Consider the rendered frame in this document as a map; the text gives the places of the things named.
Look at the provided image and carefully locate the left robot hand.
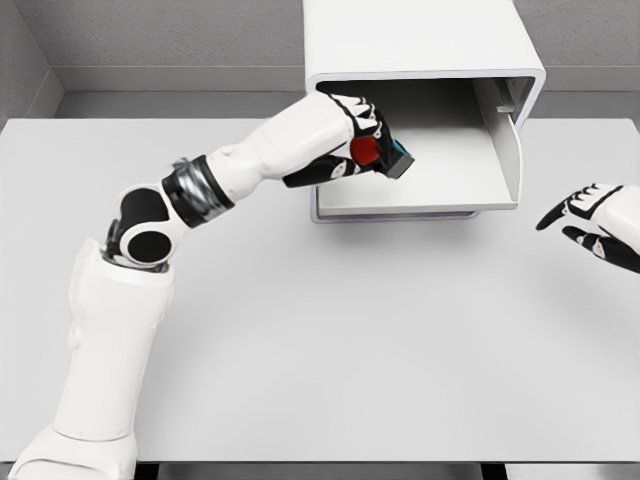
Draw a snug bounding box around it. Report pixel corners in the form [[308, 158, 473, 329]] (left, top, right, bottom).
[[253, 92, 397, 190]]

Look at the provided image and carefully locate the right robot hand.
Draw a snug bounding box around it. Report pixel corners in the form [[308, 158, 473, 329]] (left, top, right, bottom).
[[535, 183, 640, 276]]

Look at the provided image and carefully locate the white cabinet drawer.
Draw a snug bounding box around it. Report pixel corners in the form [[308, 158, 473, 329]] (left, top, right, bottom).
[[314, 78, 524, 219]]

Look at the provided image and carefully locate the white tabletop storage cabinet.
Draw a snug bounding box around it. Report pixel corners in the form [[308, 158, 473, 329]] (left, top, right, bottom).
[[302, 0, 548, 225]]

